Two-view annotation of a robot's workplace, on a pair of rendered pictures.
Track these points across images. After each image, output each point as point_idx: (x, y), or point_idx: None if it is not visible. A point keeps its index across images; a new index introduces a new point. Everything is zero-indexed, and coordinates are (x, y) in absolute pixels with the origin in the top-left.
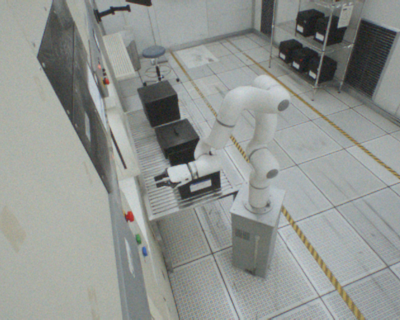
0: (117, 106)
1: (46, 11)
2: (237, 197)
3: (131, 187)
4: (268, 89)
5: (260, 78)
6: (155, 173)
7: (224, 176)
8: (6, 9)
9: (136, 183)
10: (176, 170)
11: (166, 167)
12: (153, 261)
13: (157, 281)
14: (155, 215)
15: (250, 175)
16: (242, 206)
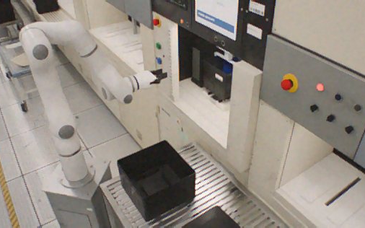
0: (251, 91)
1: None
2: (101, 175)
3: (225, 143)
4: (37, 28)
5: (40, 35)
6: (220, 192)
7: (117, 200)
8: None
9: (233, 169)
10: (146, 76)
11: (208, 203)
12: (168, 101)
13: (159, 91)
14: (190, 145)
15: (77, 136)
16: (95, 167)
